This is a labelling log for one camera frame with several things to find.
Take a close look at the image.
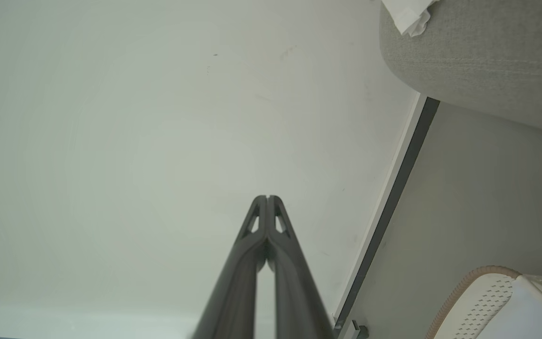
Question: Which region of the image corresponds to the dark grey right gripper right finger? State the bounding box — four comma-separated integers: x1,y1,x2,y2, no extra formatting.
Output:
268,195,336,339

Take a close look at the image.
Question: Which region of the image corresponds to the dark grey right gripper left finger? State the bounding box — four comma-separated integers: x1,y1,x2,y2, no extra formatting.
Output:
190,195,268,339

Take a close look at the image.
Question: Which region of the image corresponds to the red and white jersey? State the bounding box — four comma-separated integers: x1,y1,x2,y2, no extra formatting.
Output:
381,0,439,38

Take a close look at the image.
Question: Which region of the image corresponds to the white woven laundry basket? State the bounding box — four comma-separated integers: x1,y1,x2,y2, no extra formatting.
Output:
423,265,542,339

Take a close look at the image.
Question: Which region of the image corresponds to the black and white baseboard strip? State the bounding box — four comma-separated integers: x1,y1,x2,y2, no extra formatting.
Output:
334,92,441,339

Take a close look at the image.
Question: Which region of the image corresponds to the grey fabric sofa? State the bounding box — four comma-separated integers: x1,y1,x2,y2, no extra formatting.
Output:
379,0,542,138

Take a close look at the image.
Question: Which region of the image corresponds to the grey metal frame post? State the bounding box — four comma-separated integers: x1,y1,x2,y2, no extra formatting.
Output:
333,316,370,339

